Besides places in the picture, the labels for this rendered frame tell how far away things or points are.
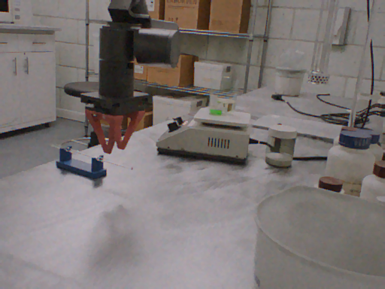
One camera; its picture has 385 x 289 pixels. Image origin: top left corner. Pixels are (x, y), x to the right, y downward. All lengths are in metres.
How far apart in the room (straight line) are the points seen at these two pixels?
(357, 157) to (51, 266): 0.46
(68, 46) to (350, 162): 3.86
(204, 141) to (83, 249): 0.43
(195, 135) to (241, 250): 0.38
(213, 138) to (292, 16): 2.55
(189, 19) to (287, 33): 0.75
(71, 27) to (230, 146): 3.55
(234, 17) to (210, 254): 2.67
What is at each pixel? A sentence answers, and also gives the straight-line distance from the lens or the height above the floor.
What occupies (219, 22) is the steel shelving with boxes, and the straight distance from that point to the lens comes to 3.15.
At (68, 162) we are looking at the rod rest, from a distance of 0.81.
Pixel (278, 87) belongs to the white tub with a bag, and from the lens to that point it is 1.98.
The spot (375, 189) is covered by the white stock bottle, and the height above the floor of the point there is 0.83.
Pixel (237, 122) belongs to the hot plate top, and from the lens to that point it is 0.88.
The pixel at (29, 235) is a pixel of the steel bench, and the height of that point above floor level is 0.75.
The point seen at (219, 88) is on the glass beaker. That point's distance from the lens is 0.90.
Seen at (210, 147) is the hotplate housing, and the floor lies 0.78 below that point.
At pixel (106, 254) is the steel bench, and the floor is 0.75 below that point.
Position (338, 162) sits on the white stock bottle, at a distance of 0.70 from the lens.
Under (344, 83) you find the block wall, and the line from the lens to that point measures 3.32.
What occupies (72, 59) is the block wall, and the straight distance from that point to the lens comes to 4.34.
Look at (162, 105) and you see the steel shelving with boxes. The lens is 3.34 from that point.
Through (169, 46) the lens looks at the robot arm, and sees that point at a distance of 0.64.
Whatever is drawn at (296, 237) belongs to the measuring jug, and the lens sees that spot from 0.38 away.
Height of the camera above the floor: 1.03
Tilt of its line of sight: 16 degrees down
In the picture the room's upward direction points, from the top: 5 degrees clockwise
